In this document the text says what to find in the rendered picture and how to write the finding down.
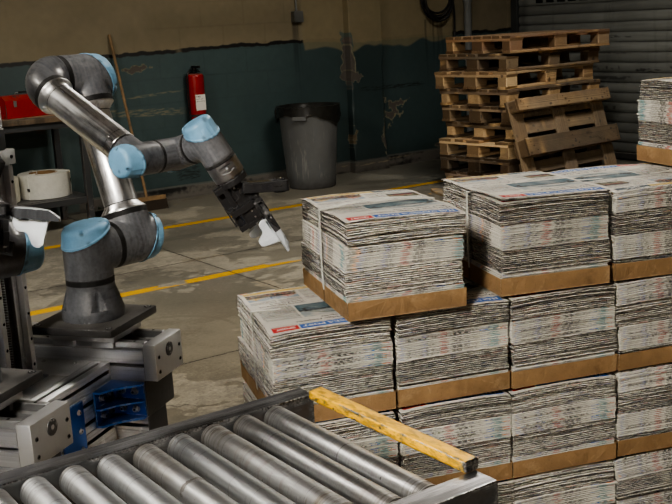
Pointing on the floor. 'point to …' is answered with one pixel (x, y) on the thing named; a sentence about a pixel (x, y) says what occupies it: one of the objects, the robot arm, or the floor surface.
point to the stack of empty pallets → (478, 68)
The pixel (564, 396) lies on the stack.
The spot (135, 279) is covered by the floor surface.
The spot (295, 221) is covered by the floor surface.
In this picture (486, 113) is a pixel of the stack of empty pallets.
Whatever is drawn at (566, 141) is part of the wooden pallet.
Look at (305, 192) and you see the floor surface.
